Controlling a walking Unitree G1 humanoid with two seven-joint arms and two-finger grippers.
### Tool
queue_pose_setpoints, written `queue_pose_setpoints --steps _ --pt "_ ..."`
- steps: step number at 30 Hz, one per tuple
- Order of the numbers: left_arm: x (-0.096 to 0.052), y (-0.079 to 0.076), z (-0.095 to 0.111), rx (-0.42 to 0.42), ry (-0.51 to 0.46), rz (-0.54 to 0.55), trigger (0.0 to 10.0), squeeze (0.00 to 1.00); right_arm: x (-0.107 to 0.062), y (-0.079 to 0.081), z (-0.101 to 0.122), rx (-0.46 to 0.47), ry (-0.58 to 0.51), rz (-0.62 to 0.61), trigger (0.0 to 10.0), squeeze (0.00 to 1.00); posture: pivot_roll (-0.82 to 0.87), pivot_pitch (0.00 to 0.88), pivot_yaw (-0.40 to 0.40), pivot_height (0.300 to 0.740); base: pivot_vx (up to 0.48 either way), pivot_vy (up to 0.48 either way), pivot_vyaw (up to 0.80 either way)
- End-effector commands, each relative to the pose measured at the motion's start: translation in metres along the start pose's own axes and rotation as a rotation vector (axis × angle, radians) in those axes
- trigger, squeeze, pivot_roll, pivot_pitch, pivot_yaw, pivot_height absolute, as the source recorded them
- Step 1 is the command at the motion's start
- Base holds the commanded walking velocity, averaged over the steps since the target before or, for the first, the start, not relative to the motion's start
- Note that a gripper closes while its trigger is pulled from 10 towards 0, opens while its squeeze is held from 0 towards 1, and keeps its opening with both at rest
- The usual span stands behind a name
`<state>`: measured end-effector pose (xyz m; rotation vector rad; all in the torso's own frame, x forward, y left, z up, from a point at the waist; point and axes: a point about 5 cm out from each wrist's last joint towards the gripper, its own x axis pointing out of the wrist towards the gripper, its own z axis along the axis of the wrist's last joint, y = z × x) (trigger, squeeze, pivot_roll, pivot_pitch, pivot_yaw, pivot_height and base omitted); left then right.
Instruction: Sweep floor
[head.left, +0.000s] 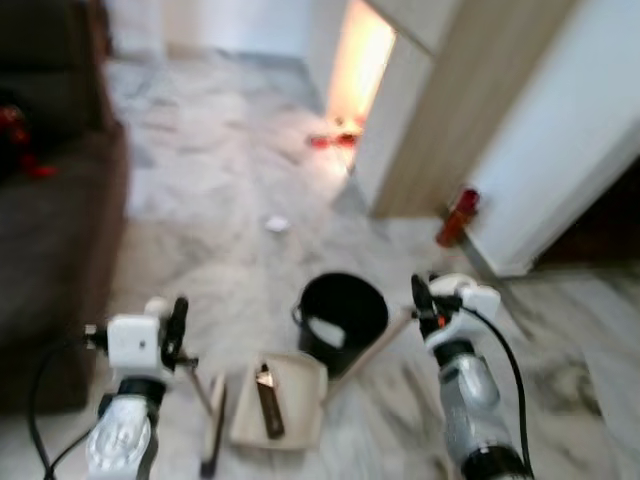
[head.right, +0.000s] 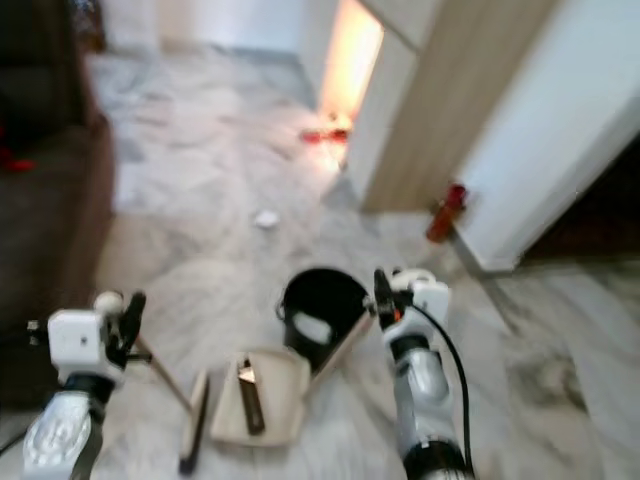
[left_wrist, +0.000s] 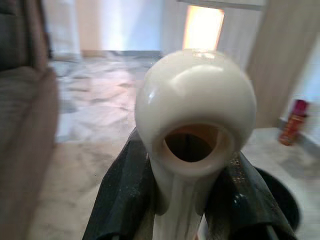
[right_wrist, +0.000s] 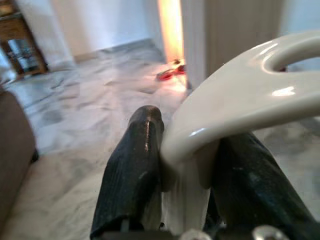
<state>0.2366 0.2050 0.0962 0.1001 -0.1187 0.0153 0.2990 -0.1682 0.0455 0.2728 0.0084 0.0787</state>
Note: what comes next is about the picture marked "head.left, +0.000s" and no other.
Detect cream long-handled broom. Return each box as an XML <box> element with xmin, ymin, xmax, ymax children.
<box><xmin>145</xmin><ymin>296</ymin><xmax>231</xmax><ymax>477</ymax></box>

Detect brown foil snack wrapper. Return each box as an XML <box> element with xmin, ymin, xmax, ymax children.
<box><xmin>255</xmin><ymin>362</ymin><xmax>286</xmax><ymax>439</ymax></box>

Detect cream long-handled dustpan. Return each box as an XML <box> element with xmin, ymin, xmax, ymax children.
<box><xmin>228</xmin><ymin>308</ymin><xmax>419</xmax><ymax>451</ymax></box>

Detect black plastic bucket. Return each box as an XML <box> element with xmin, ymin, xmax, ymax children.
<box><xmin>292</xmin><ymin>270</ymin><xmax>391</xmax><ymax>379</ymax></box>

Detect red printed incense can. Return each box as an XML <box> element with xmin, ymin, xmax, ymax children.
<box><xmin>436</xmin><ymin>205</ymin><xmax>471</xmax><ymax>249</ymax></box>

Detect pink joss stick bundle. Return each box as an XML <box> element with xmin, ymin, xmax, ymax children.
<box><xmin>455</xmin><ymin>187</ymin><xmax>483</xmax><ymax>216</ymax></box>

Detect grey-brown fabric sofa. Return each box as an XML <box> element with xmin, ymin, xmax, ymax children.
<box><xmin>0</xmin><ymin>0</ymin><xmax>131</xmax><ymax>416</ymax></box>

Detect light wood-grain cabinet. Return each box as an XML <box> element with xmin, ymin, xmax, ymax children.
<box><xmin>305</xmin><ymin>0</ymin><xmax>581</xmax><ymax>219</ymax></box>

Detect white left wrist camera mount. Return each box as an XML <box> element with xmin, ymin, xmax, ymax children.
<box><xmin>105</xmin><ymin>313</ymin><xmax>166</xmax><ymax>371</ymax></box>

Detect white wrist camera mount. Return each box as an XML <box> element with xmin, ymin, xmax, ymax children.
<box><xmin>105</xmin><ymin>313</ymin><xmax>166</xmax><ymax>371</ymax></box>
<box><xmin>437</xmin><ymin>275</ymin><xmax>501</xmax><ymax>326</ymax></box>

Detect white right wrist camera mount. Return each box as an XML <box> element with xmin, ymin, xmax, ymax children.
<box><xmin>437</xmin><ymin>275</ymin><xmax>501</xmax><ymax>326</ymax></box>

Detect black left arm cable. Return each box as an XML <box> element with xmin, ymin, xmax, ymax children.
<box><xmin>28</xmin><ymin>335</ymin><xmax>111</xmax><ymax>476</ymax></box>

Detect red tassel strap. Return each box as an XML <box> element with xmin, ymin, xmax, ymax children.
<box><xmin>0</xmin><ymin>105</ymin><xmax>59</xmax><ymax>181</ymax></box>

